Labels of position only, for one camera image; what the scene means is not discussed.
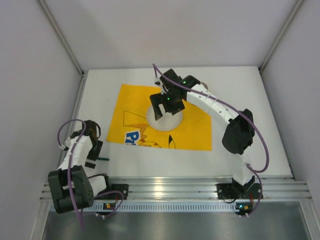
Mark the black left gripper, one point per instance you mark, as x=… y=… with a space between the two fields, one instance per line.
x=92 y=155

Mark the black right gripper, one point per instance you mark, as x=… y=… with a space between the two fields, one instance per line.
x=161 y=100

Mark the cream round plate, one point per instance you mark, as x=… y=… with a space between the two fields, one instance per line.
x=167 y=122

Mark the fork with teal handle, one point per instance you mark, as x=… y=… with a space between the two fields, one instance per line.
x=103 y=159

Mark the yellow cartoon print cloth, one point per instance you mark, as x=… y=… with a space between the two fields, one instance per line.
x=129 y=123

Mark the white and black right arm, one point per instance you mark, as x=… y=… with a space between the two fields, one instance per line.
x=238 y=130

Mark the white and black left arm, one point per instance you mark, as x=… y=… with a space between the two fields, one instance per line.
x=71 y=186

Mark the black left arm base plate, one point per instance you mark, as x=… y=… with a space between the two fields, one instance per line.
x=114 y=192

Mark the perforated grey cable duct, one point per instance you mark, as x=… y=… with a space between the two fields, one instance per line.
x=174 y=207

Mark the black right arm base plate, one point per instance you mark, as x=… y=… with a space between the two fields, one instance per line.
x=227 y=192

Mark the left aluminium corner post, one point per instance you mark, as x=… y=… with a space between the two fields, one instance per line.
x=60 y=35

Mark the aluminium corner post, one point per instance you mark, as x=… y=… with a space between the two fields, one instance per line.
x=60 y=35
x=289 y=20

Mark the right aluminium corner post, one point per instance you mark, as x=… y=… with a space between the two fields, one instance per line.
x=289 y=20

